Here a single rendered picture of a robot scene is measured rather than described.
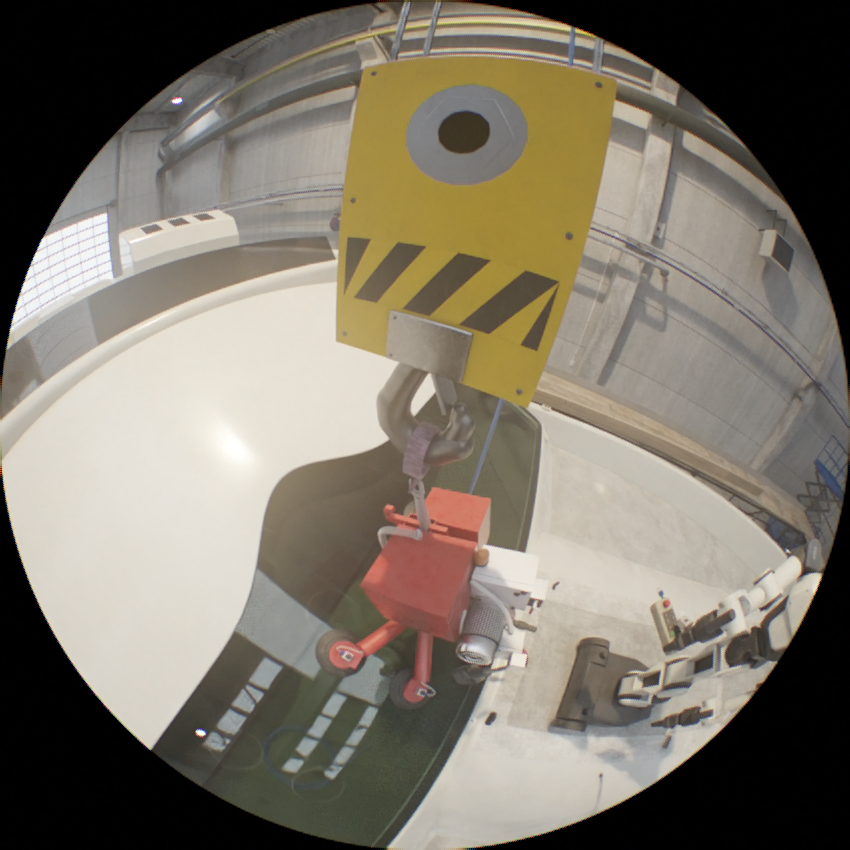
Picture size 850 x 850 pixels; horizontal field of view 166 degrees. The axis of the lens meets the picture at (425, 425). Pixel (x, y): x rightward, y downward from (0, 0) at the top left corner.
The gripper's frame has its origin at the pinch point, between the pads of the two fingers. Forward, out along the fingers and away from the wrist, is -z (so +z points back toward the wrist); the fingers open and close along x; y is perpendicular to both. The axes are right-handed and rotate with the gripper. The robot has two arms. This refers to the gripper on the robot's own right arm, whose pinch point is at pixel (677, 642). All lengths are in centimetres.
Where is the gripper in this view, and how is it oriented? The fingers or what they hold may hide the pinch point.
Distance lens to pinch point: 117.0
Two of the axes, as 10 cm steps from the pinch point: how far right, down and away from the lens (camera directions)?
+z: 1.4, -7.6, -6.3
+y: 0.7, 6.4, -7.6
